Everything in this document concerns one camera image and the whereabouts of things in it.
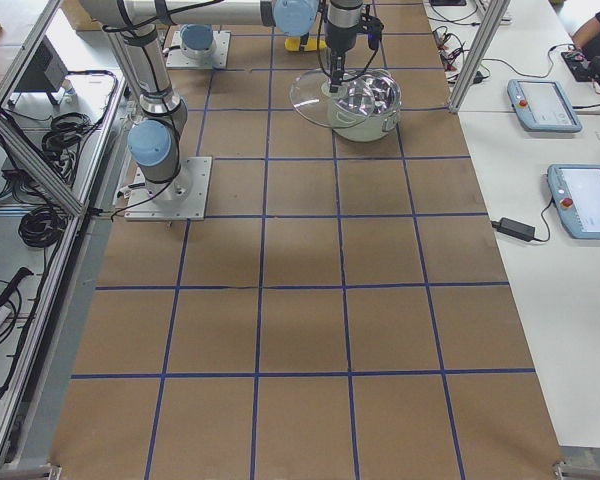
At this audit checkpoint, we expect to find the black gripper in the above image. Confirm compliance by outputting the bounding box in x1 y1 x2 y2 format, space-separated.
325 0 384 93

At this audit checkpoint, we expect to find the glass pot lid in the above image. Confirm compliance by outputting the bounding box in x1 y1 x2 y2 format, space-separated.
289 69 365 128

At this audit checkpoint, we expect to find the yellow corn cob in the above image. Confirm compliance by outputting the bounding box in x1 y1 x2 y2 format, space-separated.
284 35 327 52

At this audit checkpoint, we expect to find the pale green steel pot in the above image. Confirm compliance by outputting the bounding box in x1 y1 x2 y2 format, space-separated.
327 69 402 142

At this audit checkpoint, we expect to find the upper blue teach pendant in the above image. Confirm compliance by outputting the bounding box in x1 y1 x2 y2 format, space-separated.
507 79 582 133

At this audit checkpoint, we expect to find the blue teach pendant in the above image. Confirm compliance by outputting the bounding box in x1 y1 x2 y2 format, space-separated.
547 164 600 240
507 79 582 133

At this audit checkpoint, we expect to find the black power brick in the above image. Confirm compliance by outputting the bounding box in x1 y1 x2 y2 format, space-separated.
491 217 535 242

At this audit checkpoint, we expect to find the lower blue teach pendant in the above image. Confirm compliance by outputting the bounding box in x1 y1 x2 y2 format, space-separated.
547 164 600 240

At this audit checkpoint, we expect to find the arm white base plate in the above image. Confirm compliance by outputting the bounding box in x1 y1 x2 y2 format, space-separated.
122 156 213 221
165 30 231 70

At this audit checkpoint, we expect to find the aluminium frame post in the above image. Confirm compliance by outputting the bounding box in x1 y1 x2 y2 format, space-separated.
448 0 510 113

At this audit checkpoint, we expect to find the aluminium frame rail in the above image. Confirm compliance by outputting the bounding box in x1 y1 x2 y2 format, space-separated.
0 106 86 217

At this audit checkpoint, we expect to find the black cable bundle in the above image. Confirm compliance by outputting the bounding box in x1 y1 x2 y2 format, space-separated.
17 204 66 250

